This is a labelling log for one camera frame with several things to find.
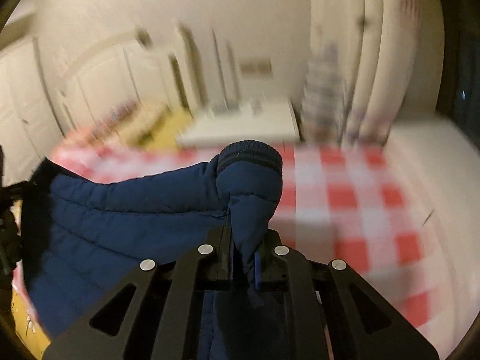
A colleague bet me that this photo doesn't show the boat print curtain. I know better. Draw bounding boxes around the boat print curtain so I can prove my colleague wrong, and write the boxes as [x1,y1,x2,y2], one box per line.
[300,0,447,145]

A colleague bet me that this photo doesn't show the white wardrobe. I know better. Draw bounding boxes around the white wardrobe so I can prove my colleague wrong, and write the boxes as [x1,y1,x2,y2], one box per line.
[0,37,57,181]

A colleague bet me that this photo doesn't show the yellow floral quilt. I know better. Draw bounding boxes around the yellow floral quilt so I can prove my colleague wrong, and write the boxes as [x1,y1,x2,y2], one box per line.
[11,285,51,353]

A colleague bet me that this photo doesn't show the red white checkered plastic sheet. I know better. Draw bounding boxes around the red white checkered plastic sheet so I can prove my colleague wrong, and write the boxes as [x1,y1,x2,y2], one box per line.
[50,142,466,360]

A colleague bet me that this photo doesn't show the white nightstand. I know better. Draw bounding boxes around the white nightstand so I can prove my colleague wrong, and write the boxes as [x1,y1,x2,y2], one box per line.
[176,97,301,147]

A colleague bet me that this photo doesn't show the cream pillow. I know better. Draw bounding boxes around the cream pillow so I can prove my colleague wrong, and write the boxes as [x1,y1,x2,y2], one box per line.
[120,101,169,139]

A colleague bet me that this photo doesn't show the yellow pillow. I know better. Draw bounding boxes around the yellow pillow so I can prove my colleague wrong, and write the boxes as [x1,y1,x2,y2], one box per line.
[142,107,196,149]

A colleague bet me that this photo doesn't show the gold wall socket panel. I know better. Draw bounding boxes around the gold wall socket panel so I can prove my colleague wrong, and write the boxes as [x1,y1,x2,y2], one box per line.
[240,59,271,76]

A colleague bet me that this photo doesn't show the white wooden headboard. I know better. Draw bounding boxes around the white wooden headboard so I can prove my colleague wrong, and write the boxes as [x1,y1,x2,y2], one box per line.
[52,26,241,136]

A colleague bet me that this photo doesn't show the dark window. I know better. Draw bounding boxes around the dark window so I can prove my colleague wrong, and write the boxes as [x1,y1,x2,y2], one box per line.
[431,0,480,121]

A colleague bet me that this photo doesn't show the navy blue puffer jacket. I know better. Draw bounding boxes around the navy blue puffer jacket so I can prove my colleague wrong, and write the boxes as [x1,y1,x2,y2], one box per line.
[19,140,327,360]

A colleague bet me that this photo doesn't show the white window seat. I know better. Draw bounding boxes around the white window seat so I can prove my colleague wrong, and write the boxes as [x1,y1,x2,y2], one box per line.
[386,116,480,346]

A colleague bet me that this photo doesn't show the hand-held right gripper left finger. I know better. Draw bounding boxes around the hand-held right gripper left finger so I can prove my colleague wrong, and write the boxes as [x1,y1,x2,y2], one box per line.
[42,210,237,360]

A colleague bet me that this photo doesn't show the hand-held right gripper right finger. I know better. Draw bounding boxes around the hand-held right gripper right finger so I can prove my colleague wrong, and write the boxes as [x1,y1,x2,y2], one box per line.
[254,229,439,360]

